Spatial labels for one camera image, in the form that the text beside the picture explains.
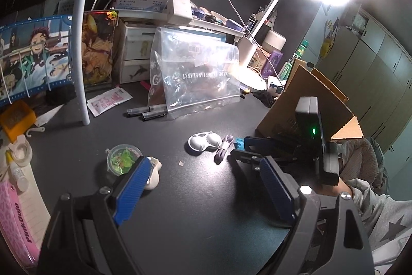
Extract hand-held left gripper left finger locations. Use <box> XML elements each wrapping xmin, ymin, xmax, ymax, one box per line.
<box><xmin>36</xmin><ymin>156</ymin><xmax>152</xmax><ymax>275</ymax></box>

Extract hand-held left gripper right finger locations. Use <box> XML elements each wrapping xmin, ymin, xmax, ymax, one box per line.
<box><xmin>259</xmin><ymin>156</ymin><xmax>375</xmax><ymax>275</ymax></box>

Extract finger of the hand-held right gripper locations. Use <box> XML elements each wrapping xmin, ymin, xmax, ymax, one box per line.
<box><xmin>244</xmin><ymin>135</ymin><xmax>284</xmax><ymax>152</ymax></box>
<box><xmin>227</xmin><ymin>149</ymin><xmax>292</xmax><ymax>173</ymax></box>

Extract cardboard box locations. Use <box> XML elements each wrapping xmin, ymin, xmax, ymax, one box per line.
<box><xmin>256</xmin><ymin>61</ymin><xmax>364</xmax><ymax>142</ymax></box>

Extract white toy figure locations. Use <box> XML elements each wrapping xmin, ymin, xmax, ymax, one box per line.
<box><xmin>142</xmin><ymin>157</ymin><xmax>162</xmax><ymax>191</ymax></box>

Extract green plastic cup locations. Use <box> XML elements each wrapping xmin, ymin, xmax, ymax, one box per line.
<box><xmin>106</xmin><ymin>144</ymin><xmax>143</xmax><ymax>177</ymax></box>

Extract black cloth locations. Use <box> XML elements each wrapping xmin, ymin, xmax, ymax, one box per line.
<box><xmin>253</xmin><ymin>90</ymin><xmax>278</xmax><ymax>108</ymax></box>

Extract small white carton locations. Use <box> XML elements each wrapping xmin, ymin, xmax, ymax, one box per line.
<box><xmin>267</xmin><ymin>75</ymin><xmax>286</xmax><ymax>94</ymax></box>

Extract white lens case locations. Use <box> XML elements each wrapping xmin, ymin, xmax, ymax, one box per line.
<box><xmin>187</xmin><ymin>131</ymin><xmax>222</xmax><ymax>153</ymax></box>

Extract grey ribbed garment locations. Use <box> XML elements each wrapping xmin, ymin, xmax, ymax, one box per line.
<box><xmin>331</xmin><ymin>136</ymin><xmax>390</xmax><ymax>195</ymax></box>

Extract purple box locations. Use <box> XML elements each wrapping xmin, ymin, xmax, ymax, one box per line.
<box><xmin>262</xmin><ymin>49</ymin><xmax>284</xmax><ymax>76</ymax></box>

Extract green bottle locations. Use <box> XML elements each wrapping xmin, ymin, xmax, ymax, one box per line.
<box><xmin>296</xmin><ymin>40</ymin><xmax>310</xmax><ymax>58</ymax></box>

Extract yellow cartoon sticker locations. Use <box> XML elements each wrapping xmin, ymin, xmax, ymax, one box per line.
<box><xmin>320</xmin><ymin>19</ymin><xmax>338</xmax><ymax>57</ymax></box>

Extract grey wardrobe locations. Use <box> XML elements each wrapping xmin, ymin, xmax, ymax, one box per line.
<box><xmin>314</xmin><ymin>3</ymin><xmax>412</xmax><ymax>153</ymax></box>

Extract clear zip bag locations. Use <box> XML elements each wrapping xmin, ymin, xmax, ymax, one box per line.
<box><xmin>147</xmin><ymin>26</ymin><xmax>242</xmax><ymax>121</ymax></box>

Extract white humidifier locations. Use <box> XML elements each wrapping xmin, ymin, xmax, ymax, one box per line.
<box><xmin>261</xmin><ymin>30</ymin><xmax>287</xmax><ymax>50</ymax></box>

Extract pink and white packet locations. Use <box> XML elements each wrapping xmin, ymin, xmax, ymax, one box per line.
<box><xmin>86</xmin><ymin>86</ymin><xmax>133</xmax><ymax>117</ymax></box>

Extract lined notebook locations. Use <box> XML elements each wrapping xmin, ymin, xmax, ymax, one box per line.
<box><xmin>0</xmin><ymin>159</ymin><xmax>52</xmax><ymax>250</ymax></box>

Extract white glue tube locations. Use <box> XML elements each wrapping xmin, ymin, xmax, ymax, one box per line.
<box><xmin>5</xmin><ymin>149</ymin><xmax>29</xmax><ymax>191</ymax></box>

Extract white tape roll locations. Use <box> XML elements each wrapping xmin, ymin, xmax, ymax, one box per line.
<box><xmin>7</xmin><ymin>135</ymin><xmax>33</xmax><ymax>163</ymax></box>

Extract white shelf riser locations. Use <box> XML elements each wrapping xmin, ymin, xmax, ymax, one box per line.
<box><xmin>119</xmin><ymin>9</ymin><xmax>246</xmax><ymax>38</ymax></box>

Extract white plastic hook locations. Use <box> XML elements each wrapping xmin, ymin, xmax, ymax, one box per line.
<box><xmin>26</xmin><ymin>126</ymin><xmax>45</xmax><ymax>138</ymax></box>

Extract pink leopard pencil case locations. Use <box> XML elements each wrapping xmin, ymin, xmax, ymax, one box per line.
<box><xmin>0</xmin><ymin>180</ymin><xmax>41</xmax><ymax>269</ymax></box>

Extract white desk lamp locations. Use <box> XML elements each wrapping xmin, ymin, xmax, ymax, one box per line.
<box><xmin>238</xmin><ymin>0</ymin><xmax>358</xmax><ymax>92</ymax></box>

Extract orange box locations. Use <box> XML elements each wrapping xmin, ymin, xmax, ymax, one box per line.
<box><xmin>0</xmin><ymin>100</ymin><xmax>37</xmax><ymax>144</ymax></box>

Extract white drawer box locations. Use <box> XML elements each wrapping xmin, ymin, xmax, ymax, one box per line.
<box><xmin>120</xmin><ymin>22</ymin><xmax>161</xmax><ymax>84</ymax></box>

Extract framed anime card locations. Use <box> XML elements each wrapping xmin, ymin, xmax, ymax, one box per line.
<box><xmin>79</xmin><ymin>10</ymin><xmax>119</xmax><ymax>89</ymax></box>

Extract small white box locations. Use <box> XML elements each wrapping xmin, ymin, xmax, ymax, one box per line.
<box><xmin>167</xmin><ymin>0</ymin><xmax>194</xmax><ymax>26</ymax></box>

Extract blue anime poster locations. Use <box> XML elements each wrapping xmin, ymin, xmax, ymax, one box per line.
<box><xmin>0</xmin><ymin>15</ymin><xmax>76</xmax><ymax>108</ymax></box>

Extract purple cable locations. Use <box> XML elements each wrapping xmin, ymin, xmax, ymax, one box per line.
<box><xmin>214</xmin><ymin>134</ymin><xmax>235</xmax><ymax>165</ymax></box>

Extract white metal rack frame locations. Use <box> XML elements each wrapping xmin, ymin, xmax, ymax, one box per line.
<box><xmin>73</xmin><ymin>0</ymin><xmax>104</xmax><ymax>127</ymax></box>

